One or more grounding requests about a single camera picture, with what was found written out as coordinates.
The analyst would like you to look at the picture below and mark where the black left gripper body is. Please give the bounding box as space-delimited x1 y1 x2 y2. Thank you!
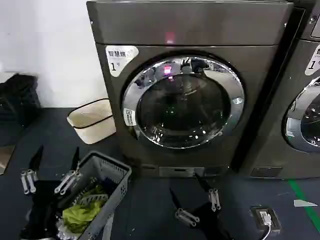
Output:
20 179 66 240

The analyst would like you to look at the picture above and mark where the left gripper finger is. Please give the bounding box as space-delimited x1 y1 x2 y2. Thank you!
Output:
53 146 84 196
20 144 45 196

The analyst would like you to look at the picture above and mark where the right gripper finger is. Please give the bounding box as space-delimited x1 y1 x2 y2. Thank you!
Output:
169 187 201 228
194 171 223 213

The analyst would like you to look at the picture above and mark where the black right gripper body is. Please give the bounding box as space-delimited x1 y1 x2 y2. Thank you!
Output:
192 201 234 240

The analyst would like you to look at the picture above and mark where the silver patterned cloth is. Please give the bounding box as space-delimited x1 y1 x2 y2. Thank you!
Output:
55 219 84 240

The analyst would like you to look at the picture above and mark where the green cloth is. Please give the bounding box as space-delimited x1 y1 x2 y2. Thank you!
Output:
62 184 110 235

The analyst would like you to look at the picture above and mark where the grey plastic laundry basket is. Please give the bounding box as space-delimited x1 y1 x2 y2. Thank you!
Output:
52 150 133 240

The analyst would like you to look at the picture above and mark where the beige fabric bag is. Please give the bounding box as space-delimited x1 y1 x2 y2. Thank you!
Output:
66 98 118 146

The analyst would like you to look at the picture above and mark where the black plastic crate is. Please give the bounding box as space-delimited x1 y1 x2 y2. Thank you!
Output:
0 73 43 127

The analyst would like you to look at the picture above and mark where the white triangular floor marker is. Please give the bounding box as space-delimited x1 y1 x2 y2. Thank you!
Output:
293 199 319 208

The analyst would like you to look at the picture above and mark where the green floor tape strip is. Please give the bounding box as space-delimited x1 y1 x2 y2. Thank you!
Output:
286 179 320 226

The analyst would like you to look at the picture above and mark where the small white door sticker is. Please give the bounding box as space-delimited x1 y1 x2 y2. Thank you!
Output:
123 107 137 127

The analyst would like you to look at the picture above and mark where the round glass dryer door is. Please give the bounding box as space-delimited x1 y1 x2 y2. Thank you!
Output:
281 76 320 155
120 55 246 150

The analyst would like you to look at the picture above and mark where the white number label sticker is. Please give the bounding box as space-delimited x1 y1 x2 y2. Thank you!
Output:
104 44 140 78
304 44 320 76

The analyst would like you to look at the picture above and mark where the grey dryer with red light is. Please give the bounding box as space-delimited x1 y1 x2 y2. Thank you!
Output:
86 0 295 179

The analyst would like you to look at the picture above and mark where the white plug with cable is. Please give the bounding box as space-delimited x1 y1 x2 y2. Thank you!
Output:
259 210 274 240

